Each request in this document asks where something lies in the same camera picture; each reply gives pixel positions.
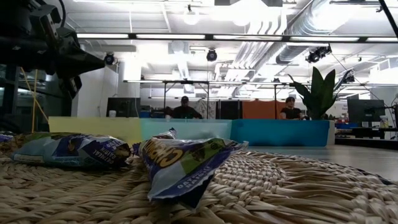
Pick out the dark background desk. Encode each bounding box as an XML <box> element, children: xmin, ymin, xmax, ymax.
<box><xmin>334</xmin><ymin>126</ymin><xmax>398</xmax><ymax>151</ymax></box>

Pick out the teal plastic bin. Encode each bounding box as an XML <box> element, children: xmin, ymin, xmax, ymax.
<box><xmin>139</xmin><ymin>118</ymin><xmax>233</xmax><ymax>147</ymax></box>

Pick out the black computer monitor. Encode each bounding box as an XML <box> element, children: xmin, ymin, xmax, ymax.
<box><xmin>347</xmin><ymin>99</ymin><xmax>386</xmax><ymax>128</ymax></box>

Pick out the round woven wicker basket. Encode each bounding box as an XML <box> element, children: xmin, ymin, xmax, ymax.
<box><xmin>0</xmin><ymin>148</ymin><xmax>398</xmax><ymax>224</ymax></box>

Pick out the long linear ceiling light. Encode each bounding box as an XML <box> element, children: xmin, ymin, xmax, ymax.
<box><xmin>76</xmin><ymin>32</ymin><xmax>398</xmax><ymax>44</ymax></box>

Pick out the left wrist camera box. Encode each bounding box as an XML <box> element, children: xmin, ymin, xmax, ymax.
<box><xmin>27</xmin><ymin>3</ymin><xmax>65</xmax><ymax>43</ymax></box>

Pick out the green plant in white pot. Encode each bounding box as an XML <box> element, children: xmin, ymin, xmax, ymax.
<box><xmin>287</xmin><ymin>66</ymin><xmax>346</xmax><ymax>146</ymax></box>

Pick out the person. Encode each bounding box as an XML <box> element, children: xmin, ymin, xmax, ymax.
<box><xmin>279</xmin><ymin>96</ymin><xmax>307</xmax><ymax>121</ymax></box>
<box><xmin>164</xmin><ymin>95</ymin><xmax>203</xmax><ymax>120</ymax></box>

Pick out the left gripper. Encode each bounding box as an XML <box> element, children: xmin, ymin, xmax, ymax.
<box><xmin>18</xmin><ymin>27</ymin><xmax>106</xmax><ymax>100</ymax></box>

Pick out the round white pendant lamp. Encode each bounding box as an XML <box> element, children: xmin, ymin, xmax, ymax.
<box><xmin>182</xmin><ymin>3</ymin><xmax>200</xmax><ymax>26</ymax></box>

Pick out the black partition panel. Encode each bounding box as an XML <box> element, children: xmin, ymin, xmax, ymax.
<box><xmin>217</xmin><ymin>100</ymin><xmax>243</xmax><ymax>120</ymax></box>

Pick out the orange partition panel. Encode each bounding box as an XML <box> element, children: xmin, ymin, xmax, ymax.
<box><xmin>241</xmin><ymin>100</ymin><xmax>284</xmax><ymax>120</ymax></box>

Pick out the blue plastic bin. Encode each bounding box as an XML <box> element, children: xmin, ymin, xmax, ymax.
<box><xmin>230</xmin><ymin>119</ymin><xmax>331</xmax><ymax>147</ymax></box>

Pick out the yellow plastic bin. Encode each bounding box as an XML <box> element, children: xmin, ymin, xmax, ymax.
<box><xmin>49</xmin><ymin>116</ymin><xmax>143</xmax><ymax>146</ymax></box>

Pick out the black ceiling-hung camera cluster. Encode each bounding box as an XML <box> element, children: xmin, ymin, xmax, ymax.
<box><xmin>305</xmin><ymin>44</ymin><xmax>333</xmax><ymax>64</ymax></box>

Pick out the oatmeal raisin Chewy granola bar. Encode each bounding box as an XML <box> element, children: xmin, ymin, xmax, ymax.
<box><xmin>10</xmin><ymin>132</ymin><xmax>132</xmax><ymax>171</ymax></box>
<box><xmin>132</xmin><ymin>127</ymin><xmax>249</xmax><ymax>210</ymax></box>

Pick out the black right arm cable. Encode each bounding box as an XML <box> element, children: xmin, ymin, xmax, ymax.
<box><xmin>377</xmin><ymin>0</ymin><xmax>398</xmax><ymax>37</ymax></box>

